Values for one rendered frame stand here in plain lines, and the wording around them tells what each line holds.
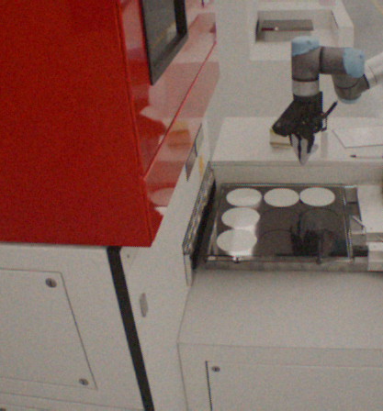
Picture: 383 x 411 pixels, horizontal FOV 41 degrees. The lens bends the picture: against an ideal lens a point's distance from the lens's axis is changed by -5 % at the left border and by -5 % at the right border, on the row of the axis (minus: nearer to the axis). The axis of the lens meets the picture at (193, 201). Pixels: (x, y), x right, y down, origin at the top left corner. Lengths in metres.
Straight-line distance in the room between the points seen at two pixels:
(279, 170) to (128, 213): 0.90
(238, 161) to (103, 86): 0.96
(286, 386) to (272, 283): 0.26
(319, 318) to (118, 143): 0.71
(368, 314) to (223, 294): 0.35
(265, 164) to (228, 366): 0.65
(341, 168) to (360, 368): 0.64
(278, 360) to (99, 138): 0.70
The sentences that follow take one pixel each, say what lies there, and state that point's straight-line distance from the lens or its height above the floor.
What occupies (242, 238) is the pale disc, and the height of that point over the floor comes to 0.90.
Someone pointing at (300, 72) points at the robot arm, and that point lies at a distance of 1.42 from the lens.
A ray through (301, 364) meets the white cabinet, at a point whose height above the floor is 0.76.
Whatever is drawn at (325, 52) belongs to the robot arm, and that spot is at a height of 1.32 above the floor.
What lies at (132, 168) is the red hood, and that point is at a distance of 0.74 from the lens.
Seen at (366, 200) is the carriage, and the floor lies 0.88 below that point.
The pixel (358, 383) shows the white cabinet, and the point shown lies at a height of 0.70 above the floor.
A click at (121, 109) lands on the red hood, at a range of 0.70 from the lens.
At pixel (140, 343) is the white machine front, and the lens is 0.94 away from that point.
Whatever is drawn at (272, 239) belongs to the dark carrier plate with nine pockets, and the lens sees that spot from 1.37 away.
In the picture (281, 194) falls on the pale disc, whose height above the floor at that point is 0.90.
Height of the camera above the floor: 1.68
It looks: 30 degrees down
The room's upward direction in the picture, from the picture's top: 6 degrees counter-clockwise
